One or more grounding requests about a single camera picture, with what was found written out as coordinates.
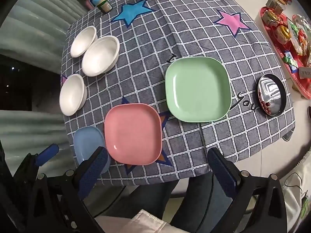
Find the gold lidded jar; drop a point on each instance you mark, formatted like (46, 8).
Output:
(284, 32)

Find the large white bowl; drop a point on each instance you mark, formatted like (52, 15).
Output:
(99, 57)

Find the green square plate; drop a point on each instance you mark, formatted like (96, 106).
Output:
(198, 89)

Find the white printed cloth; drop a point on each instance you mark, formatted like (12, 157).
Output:
(298, 199)

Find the green wrapped candy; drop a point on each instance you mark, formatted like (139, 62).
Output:
(289, 60)

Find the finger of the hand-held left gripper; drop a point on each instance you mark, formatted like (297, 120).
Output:
(47, 154)

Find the pink square plate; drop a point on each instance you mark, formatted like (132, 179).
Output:
(132, 132)

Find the grey checked tablecloth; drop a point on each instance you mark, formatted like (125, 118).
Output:
(189, 34)

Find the round steel plate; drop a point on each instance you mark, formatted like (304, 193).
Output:
(273, 94)

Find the pile of snack packets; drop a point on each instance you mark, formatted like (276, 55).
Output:
(300, 36)

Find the blue square plate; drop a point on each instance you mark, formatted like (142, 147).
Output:
(85, 143)

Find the person's blue jeans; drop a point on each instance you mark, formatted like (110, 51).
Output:
(201, 206)

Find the small brown box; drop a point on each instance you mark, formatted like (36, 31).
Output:
(274, 3)

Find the red tray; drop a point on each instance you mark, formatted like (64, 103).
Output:
(277, 46)

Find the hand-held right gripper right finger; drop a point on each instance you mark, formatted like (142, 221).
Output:
(222, 172)

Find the red beans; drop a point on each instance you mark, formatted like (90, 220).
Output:
(264, 106)

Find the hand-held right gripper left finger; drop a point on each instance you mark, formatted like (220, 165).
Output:
(93, 172)

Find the pale green ribbed cover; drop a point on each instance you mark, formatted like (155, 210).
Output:
(36, 17)

